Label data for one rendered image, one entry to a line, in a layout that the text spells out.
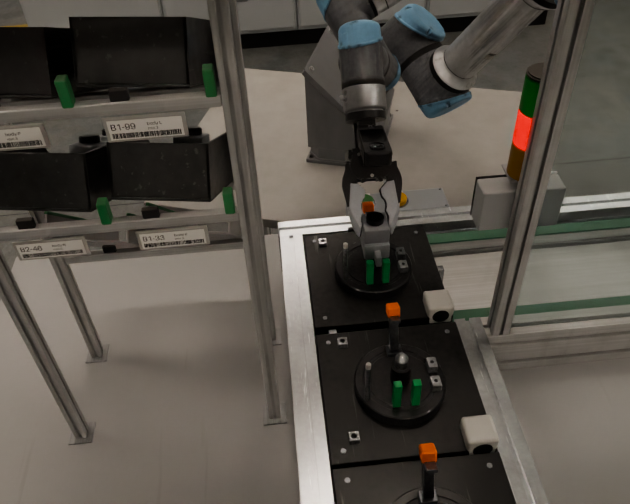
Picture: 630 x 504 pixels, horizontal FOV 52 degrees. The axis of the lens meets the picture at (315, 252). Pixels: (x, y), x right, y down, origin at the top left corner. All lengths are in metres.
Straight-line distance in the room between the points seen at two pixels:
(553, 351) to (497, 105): 0.91
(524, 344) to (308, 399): 0.39
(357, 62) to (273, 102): 0.82
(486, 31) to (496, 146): 0.43
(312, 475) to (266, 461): 0.14
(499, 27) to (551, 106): 0.56
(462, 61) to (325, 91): 0.32
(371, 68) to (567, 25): 0.41
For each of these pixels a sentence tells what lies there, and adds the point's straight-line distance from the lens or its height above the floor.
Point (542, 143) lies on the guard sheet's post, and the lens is 0.89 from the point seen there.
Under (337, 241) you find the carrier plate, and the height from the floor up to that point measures 0.97.
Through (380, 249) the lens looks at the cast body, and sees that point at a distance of 1.12.
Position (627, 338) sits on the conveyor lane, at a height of 0.92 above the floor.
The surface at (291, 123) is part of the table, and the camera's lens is 1.83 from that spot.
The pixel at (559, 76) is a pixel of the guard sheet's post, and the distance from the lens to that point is 0.84.
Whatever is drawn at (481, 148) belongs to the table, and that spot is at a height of 0.86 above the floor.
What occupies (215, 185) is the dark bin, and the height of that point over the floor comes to 1.31.
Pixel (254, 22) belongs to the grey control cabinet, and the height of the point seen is 0.18.
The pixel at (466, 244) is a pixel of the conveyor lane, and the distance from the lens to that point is 1.32.
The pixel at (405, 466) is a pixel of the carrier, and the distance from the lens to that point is 0.96.
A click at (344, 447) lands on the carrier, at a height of 0.97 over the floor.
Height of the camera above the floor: 1.81
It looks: 43 degrees down
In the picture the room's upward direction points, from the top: 3 degrees counter-clockwise
